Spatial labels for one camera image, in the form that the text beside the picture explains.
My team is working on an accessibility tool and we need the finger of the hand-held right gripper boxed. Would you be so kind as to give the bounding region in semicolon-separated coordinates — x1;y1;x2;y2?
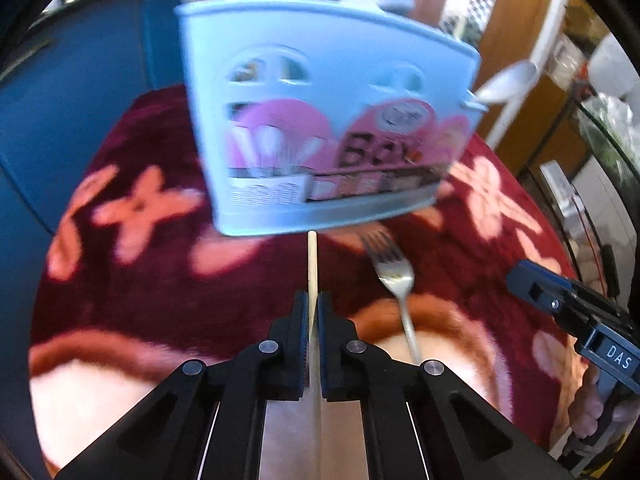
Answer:
506;260;609;334

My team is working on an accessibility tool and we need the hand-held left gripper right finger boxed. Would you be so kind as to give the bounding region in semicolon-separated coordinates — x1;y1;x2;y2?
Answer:
317;290;576;480

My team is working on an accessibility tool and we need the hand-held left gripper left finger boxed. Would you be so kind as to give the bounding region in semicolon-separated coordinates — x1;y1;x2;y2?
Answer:
52;290;310;480

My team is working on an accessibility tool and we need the wooden chopstick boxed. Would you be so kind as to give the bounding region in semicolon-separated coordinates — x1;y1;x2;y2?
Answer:
307;231;322;392

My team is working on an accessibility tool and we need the white plastic spoon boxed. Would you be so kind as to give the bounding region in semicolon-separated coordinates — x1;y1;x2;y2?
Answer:
472;59;541;107

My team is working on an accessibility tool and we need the light blue plastic utensil holder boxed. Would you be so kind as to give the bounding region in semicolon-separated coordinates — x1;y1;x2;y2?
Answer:
173;0;494;239

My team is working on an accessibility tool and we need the person's right hand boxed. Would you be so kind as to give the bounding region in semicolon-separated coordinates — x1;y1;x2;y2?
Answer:
567;370;636;437

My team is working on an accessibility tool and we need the black metal rack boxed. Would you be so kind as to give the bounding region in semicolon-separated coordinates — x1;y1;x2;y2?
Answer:
520;10;640;311

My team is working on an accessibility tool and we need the red floral blanket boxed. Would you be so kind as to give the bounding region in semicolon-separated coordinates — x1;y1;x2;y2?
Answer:
29;85;585;480

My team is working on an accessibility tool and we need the clear plastic bag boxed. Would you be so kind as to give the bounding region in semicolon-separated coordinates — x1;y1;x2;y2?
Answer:
577;34;640;161

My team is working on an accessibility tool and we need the blue kitchen base cabinet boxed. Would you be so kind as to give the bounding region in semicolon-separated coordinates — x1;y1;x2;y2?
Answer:
0;0;201;281

